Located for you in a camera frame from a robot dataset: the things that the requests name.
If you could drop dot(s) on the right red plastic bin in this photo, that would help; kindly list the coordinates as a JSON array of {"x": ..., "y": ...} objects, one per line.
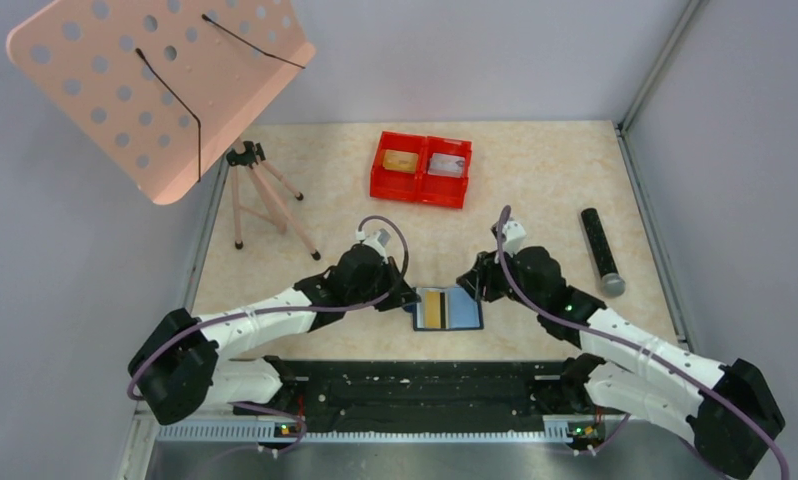
[{"x": 444, "y": 191}]

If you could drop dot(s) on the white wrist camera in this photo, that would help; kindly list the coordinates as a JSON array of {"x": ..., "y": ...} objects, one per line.
[
  {"x": 510, "y": 235},
  {"x": 377, "y": 240}
]

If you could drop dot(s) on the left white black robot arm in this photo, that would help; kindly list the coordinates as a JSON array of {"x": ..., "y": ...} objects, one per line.
[{"x": 240, "y": 338}]

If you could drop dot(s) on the left red plastic bin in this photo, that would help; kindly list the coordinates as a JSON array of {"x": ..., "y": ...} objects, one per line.
[{"x": 389, "y": 185}]

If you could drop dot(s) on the silver card in bin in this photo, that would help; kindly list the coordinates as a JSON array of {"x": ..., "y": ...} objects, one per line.
[{"x": 446, "y": 165}]

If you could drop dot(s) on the black microphone with grey head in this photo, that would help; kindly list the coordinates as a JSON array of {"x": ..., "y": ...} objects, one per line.
[{"x": 611, "y": 282}]

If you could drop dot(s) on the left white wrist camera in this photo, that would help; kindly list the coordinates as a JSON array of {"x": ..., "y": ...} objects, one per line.
[{"x": 377, "y": 240}]

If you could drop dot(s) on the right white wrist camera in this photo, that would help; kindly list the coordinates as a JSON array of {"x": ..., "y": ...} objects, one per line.
[{"x": 510, "y": 235}]

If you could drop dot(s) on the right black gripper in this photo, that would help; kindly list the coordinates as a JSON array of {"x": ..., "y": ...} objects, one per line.
[{"x": 476, "y": 281}]

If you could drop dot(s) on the gold VIP card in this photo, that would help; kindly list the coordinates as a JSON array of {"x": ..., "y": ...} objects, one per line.
[
  {"x": 435, "y": 309},
  {"x": 400, "y": 161}
]

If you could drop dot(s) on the pink perforated music stand desk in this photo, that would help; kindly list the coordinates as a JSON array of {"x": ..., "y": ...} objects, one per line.
[{"x": 163, "y": 88}]

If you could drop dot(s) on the navy blue card holder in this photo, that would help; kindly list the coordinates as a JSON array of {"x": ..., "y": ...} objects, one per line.
[{"x": 465, "y": 314}]

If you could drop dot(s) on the red plastic bin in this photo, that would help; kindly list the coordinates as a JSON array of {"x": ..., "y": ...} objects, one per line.
[
  {"x": 389, "y": 185},
  {"x": 444, "y": 191}
]

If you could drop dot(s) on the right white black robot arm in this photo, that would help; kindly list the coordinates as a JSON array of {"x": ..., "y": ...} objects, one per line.
[{"x": 726, "y": 412}]

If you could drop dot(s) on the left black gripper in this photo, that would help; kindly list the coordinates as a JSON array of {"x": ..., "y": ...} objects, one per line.
[{"x": 402, "y": 294}]

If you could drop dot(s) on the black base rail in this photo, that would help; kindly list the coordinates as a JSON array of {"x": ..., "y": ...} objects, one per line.
[{"x": 278, "y": 403}]

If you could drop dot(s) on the pink tripod stand legs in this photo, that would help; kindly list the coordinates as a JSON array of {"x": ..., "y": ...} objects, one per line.
[{"x": 250, "y": 158}]

